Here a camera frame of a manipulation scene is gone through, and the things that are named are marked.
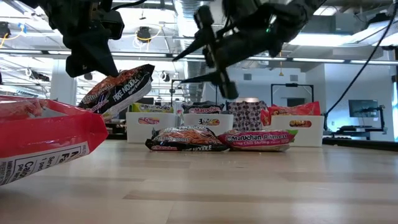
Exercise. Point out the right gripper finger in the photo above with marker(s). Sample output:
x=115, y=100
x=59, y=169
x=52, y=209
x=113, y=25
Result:
x=225, y=84
x=205, y=31

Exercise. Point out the background robot station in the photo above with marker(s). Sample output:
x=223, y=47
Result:
x=354, y=127

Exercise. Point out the black aluminium table frame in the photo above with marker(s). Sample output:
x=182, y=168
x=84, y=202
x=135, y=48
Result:
x=357, y=143

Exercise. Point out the white column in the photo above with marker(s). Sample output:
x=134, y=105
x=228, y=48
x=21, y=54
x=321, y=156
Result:
x=57, y=90

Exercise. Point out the wall screen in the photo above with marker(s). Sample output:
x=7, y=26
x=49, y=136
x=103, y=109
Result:
x=363, y=108

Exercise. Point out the white plastic bin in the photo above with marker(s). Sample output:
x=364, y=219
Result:
x=314, y=133
x=225, y=124
x=168, y=130

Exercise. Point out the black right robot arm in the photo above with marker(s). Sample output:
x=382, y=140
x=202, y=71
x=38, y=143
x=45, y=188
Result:
x=298, y=15

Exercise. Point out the black ceiling spotlight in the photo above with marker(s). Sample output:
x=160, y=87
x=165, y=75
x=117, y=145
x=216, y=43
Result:
x=4, y=29
x=143, y=32

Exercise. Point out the black white patterned object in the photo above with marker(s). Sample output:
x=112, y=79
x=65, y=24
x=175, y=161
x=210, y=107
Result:
x=247, y=115

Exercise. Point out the black monitor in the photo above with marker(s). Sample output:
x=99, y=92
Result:
x=149, y=100

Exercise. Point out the red orange ramen pack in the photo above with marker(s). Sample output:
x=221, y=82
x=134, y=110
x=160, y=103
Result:
x=46, y=133
x=295, y=109
x=265, y=118

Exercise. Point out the long ceiling light bar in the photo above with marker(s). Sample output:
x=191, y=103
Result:
x=311, y=59

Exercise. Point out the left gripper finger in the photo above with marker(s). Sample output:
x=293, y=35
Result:
x=90, y=59

